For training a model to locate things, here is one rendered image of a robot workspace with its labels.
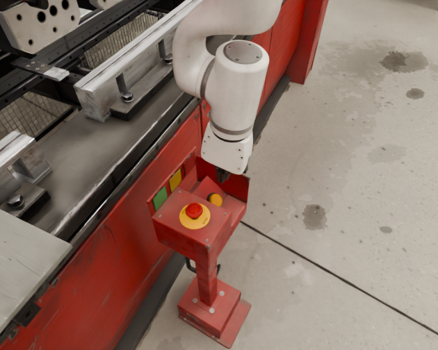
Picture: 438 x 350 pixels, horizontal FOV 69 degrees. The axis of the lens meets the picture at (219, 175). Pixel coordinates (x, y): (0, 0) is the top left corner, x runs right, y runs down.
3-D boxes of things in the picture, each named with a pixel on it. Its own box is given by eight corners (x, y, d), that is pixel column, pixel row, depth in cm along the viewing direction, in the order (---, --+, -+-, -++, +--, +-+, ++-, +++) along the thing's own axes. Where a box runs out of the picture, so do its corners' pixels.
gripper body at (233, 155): (198, 125, 60) (197, 162, 70) (247, 146, 58) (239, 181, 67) (216, 102, 65) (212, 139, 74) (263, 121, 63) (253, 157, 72)
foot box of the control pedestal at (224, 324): (229, 350, 127) (230, 342, 117) (177, 317, 135) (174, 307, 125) (252, 305, 138) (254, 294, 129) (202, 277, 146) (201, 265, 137)
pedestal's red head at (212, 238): (210, 270, 79) (208, 233, 65) (157, 241, 84) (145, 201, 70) (246, 211, 90) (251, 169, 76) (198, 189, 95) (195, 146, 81)
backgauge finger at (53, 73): (47, 96, 71) (37, 76, 67) (-34, 69, 78) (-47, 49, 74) (83, 69, 78) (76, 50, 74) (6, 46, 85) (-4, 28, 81)
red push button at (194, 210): (197, 227, 74) (197, 219, 71) (183, 219, 75) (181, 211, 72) (206, 214, 76) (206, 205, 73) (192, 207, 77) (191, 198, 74)
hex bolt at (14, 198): (16, 210, 61) (12, 205, 60) (5, 205, 62) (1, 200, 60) (27, 200, 62) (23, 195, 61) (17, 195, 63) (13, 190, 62)
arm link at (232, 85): (198, 118, 58) (244, 137, 57) (201, 53, 48) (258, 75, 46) (218, 92, 63) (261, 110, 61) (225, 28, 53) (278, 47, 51)
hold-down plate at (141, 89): (128, 122, 82) (126, 112, 80) (111, 116, 84) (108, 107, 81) (185, 64, 100) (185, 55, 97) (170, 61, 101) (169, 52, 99)
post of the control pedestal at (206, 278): (211, 307, 126) (206, 238, 85) (199, 300, 127) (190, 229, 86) (217, 294, 129) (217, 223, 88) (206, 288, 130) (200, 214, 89)
